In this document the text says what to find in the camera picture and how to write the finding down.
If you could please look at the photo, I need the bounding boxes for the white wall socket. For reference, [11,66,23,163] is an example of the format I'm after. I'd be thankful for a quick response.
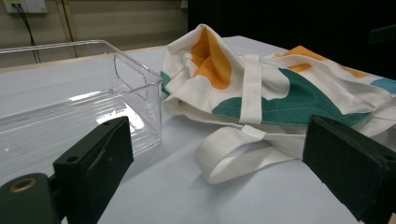
[3,0,49,14]

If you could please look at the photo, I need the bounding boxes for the white colour-patch tote bag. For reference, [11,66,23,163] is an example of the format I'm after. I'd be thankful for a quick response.
[160,23,396,185]

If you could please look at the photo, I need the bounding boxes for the black cable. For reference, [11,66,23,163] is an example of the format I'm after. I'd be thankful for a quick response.
[12,3,42,63]

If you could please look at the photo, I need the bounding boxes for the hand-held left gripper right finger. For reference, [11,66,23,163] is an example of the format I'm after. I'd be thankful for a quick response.
[302,115,396,224]

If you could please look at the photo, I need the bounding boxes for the clear plastic container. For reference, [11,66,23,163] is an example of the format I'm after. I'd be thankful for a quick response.
[0,39,163,188]

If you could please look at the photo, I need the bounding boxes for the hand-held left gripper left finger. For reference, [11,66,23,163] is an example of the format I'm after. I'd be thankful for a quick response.
[52,116,134,224]

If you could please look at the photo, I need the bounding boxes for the black curtain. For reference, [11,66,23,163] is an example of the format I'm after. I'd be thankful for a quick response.
[187,0,396,80]

